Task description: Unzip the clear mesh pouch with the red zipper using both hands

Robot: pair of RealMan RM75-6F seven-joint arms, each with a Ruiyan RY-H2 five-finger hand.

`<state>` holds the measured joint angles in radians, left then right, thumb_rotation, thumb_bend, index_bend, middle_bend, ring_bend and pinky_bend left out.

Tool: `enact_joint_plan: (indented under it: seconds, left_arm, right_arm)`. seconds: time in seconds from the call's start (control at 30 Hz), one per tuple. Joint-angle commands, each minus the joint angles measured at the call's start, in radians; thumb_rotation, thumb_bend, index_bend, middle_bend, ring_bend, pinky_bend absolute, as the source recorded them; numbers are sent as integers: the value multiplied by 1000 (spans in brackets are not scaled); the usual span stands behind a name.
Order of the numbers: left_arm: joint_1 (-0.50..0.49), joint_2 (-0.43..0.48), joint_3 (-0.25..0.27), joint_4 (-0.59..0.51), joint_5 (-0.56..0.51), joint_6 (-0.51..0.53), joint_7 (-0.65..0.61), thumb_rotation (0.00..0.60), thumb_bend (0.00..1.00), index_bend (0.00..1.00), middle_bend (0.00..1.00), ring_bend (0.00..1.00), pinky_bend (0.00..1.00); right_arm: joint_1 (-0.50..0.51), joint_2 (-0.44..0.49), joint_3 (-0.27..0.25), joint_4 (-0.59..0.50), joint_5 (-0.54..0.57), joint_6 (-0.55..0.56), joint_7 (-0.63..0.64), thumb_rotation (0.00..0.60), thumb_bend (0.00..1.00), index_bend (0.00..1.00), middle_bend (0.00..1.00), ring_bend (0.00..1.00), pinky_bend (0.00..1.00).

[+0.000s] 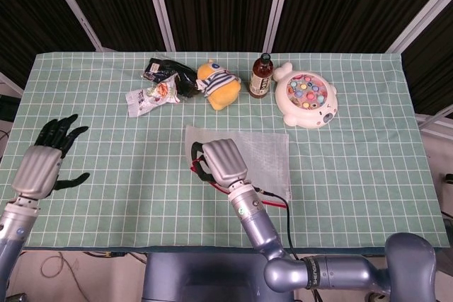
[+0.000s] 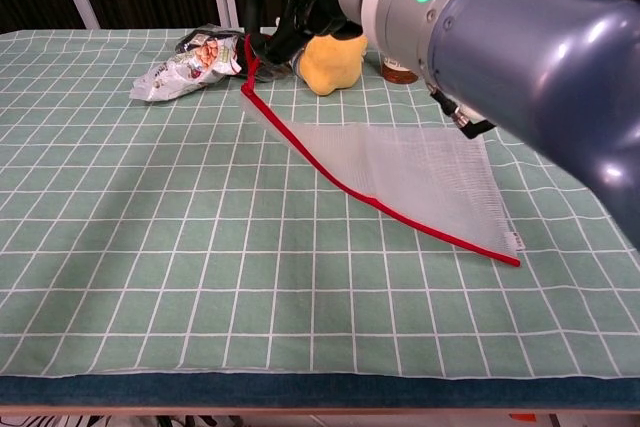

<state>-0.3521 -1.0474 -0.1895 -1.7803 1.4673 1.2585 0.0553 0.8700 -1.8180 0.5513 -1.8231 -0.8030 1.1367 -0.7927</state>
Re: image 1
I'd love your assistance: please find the white seal fishing toy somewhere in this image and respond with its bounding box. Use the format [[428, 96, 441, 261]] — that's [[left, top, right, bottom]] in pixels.
[[273, 62, 338, 129]]

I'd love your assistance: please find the black and silver left hand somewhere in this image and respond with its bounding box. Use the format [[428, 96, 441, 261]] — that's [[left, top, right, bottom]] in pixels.
[[11, 114, 91, 199]]

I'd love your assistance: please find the green checked tablecloth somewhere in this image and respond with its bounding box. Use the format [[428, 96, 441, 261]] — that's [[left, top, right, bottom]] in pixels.
[[0, 50, 445, 249]]

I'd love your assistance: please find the black and silver right hand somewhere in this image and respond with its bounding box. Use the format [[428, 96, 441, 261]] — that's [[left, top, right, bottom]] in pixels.
[[190, 138, 248, 190]]

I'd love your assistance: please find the white mesh zipper pouch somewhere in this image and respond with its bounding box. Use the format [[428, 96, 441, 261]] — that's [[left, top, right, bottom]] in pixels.
[[185, 124, 292, 210]]

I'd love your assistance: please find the black snack packet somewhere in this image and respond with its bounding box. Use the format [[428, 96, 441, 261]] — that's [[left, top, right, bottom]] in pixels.
[[142, 57, 198, 100]]

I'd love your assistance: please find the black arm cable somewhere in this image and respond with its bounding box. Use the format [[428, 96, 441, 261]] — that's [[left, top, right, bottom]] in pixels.
[[253, 185, 302, 260]]

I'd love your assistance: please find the white frame post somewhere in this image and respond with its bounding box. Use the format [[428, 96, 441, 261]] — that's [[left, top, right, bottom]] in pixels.
[[142, 0, 177, 52], [40, 0, 103, 52], [385, 0, 453, 54], [260, 0, 291, 54]]

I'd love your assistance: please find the yellow plush toy striped hat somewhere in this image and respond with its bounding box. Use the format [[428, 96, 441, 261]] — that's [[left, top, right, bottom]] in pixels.
[[196, 59, 242, 111]]

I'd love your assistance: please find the silver peanut snack bag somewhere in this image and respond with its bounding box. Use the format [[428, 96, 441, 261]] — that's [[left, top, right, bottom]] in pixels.
[[126, 74, 180, 117]]

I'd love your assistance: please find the brown tea bottle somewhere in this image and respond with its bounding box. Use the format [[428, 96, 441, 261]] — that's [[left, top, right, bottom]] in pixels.
[[248, 52, 275, 98]]

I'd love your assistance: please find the grey-blue robot torso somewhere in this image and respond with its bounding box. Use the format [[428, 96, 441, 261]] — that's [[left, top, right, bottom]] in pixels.
[[141, 252, 294, 302]]

